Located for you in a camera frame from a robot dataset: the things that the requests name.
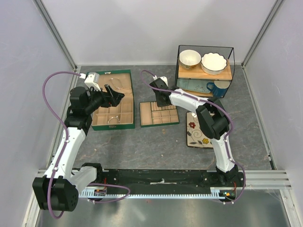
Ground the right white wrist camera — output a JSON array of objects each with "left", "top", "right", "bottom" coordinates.
[{"left": 152, "top": 75, "right": 168, "bottom": 88}]

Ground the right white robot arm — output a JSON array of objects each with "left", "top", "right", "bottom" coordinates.
[{"left": 149, "top": 76, "right": 238, "bottom": 186}]

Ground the cream floral bowl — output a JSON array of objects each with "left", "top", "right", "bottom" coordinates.
[{"left": 179, "top": 50, "right": 201, "bottom": 70}]

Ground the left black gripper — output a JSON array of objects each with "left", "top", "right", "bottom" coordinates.
[{"left": 85, "top": 85, "right": 124, "bottom": 114}]

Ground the square floral plate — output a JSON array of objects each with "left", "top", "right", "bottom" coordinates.
[{"left": 186, "top": 112, "right": 213, "bottom": 148}]

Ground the green jewelry box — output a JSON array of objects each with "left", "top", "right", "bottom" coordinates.
[{"left": 91, "top": 70, "right": 135, "bottom": 131}]

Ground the blue enamel mug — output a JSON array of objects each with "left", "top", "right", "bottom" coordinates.
[{"left": 206, "top": 80, "right": 230, "bottom": 97}]

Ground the silver chain necklace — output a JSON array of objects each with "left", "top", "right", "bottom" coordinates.
[{"left": 109, "top": 77, "right": 128, "bottom": 91}]

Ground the black wire shelf rack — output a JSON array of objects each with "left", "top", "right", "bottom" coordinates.
[{"left": 175, "top": 45, "right": 235, "bottom": 97}]

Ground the white scalloped bowl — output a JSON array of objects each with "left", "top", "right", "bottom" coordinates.
[{"left": 201, "top": 52, "right": 227, "bottom": 75}]

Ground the silver pearl bangle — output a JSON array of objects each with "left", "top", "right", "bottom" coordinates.
[{"left": 107, "top": 115, "right": 120, "bottom": 124}]

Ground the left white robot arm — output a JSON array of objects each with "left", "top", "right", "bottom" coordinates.
[{"left": 32, "top": 84, "right": 124, "bottom": 212}]

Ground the green jewelry tray insert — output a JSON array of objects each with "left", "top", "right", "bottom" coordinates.
[{"left": 140, "top": 101, "right": 179, "bottom": 128}]

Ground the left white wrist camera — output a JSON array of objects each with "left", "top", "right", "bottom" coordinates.
[{"left": 80, "top": 72, "right": 101, "bottom": 91}]

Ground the light blue rectangular plate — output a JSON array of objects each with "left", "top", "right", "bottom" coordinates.
[{"left": 177, "top": 79, "right": 212, "bottom": 94}]

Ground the grey cable duct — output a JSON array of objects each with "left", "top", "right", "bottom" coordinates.
[{"left": 79, "top": 187, "right": 236, "bottom": 200}]

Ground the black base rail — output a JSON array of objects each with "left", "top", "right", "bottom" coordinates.
[{"left": 93, "top": 168, "right": 244, "bottom": 188}]

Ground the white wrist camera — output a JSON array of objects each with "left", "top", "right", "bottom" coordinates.
[
  {"left": 152, "top": 75, "right": 168, "bottom": 88},
  {"left": 80, "top": 72, "right": 101, "bottom": 91}
]

